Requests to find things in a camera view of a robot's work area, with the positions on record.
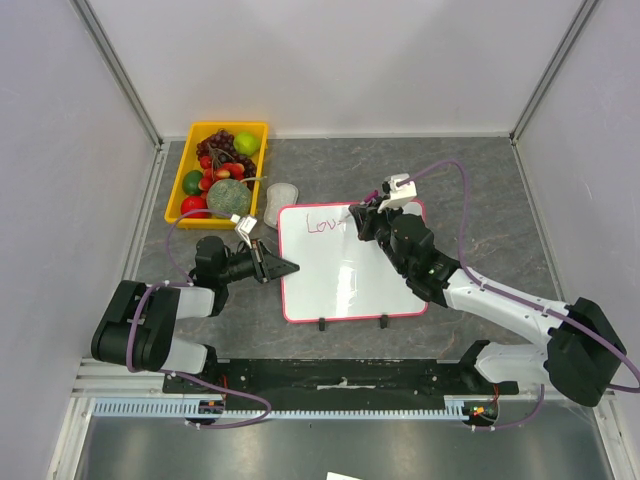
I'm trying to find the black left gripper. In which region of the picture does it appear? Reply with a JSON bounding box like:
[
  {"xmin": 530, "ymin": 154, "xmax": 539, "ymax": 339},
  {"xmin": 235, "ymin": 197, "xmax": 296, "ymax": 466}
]
[{"xmin": 218, "ymin": 238, "xmax": 299, "ymax": 284}]

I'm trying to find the pink framed whiteboard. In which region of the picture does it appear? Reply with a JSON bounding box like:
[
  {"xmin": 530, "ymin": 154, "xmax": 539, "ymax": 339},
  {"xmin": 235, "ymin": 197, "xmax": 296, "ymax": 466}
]
[{"xmin": 278, "ymin": 203, "xmax": 428, "ymax": 323}]

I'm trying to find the white marker purple cap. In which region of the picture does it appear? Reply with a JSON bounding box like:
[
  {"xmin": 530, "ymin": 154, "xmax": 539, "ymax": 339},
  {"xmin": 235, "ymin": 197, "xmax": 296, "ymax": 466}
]
[{"xmin": 341, "ymin": 190, "xmax": 379, "ymax": 222}]

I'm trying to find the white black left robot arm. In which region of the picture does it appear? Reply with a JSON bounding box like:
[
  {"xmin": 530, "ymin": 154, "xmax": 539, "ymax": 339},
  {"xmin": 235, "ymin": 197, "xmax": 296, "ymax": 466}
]
[{"xmin": 91, "ymin": 236, "xmax": 300, "ymax": 393}]

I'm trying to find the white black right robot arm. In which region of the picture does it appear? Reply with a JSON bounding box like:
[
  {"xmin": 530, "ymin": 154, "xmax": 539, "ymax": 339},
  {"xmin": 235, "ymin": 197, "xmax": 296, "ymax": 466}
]
[{"xmin": 348, "ymin": 201, "xmax": 626, "ymax": 407}]

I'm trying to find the white whiteboard eraser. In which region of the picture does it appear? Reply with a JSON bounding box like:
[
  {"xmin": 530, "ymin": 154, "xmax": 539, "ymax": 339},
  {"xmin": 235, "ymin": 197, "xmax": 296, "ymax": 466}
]
[{"xmin": 263, "ymin": 183, "xmax": 299, "ymax": 229}]

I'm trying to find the green netted melon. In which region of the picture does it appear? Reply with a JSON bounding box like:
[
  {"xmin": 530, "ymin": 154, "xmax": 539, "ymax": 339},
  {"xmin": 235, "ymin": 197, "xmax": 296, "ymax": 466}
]
[{"xmin": 206, "ymin": 179, "xmax": 252, "ymax": 216}]

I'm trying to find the yellow plastic bin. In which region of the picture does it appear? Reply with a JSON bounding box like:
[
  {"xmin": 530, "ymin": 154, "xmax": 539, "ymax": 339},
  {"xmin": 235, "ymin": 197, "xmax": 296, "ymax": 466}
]
[{"xmin": 164, "ymin": 121, "xmax": 269, "ymax": 230}]

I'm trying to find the red tomato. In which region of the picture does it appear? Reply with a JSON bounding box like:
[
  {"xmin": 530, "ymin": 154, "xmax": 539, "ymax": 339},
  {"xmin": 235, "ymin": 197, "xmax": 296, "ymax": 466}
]
[{"xmin": 180, "ymin": 195, "xmax": 210, "ymax": 219}]

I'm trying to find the dark green lime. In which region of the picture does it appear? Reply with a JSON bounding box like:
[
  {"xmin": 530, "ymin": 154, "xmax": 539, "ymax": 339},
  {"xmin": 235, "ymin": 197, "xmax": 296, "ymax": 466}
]
[{"xmin": 182, "ymin": 170, "xmax": 203, "ymax": 196}]

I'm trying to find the light green apple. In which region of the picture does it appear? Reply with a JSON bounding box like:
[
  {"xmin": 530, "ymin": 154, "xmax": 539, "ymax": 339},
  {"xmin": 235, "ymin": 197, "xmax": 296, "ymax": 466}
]
[{"xmin": 233, "ymin": 131, "xmax": 261, "ymax": 157}]

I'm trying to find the dark red grape bunch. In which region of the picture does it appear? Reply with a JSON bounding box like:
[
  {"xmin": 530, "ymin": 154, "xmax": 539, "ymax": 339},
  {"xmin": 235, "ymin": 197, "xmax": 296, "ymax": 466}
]
[{"xmin": 196, "ymin": 129, "xmax": 236, "ymax": 159}]

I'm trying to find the white paper sheet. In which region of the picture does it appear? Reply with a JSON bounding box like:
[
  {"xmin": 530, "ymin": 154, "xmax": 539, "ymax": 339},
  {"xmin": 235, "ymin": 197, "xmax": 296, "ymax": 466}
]
[{"xmin": 326, "ymin": 472, "xmax": 362, "ymax": 480}]

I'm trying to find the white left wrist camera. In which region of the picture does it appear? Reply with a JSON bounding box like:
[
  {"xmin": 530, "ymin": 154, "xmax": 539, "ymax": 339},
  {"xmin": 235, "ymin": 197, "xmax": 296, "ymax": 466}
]
[{"xmin": 230, "ymin": 214, "xmax": 258, "ymax": 248}]

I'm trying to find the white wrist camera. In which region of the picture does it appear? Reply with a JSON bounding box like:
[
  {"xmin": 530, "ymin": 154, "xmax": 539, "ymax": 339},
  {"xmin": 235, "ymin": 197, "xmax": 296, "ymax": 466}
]
[
  {"xmin": 230, "ymin": 214, "xmax": 258, "ymax": 248},
  {"xmin": 378, "ymin": 173, "xmax": 417, "ymax": 213}
]

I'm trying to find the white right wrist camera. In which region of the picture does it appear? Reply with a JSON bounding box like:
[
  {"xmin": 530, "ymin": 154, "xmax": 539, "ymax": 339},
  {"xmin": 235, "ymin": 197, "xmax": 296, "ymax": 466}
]
[{"xmin": 378, "ymin": 173, "xmax": 417, "ymax": 213}]

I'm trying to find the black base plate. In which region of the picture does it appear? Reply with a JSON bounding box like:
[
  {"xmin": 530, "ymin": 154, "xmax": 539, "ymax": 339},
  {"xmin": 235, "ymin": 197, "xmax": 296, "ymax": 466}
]
[{"xmin": 162, "ymin": 357, "xmax": 521, "ymax": 412}]

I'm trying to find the grey slotted cable duct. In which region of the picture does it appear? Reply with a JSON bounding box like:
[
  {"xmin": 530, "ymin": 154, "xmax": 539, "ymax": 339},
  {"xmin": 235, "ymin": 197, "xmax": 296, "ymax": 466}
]
[{"xmin": 93, "ymin": 397, "xmax": 471, "ymax": 421}]

